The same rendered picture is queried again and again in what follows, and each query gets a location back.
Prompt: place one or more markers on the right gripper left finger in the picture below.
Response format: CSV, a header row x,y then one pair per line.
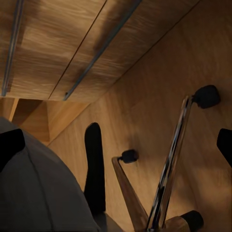
x,y
11,143

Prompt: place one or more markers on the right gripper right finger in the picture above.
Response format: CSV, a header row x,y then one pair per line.
x,y
224,143

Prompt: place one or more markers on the cabinet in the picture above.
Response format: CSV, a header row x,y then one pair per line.
x,y
75,50

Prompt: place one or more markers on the swivel chair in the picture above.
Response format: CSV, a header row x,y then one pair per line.
x,y
39,193

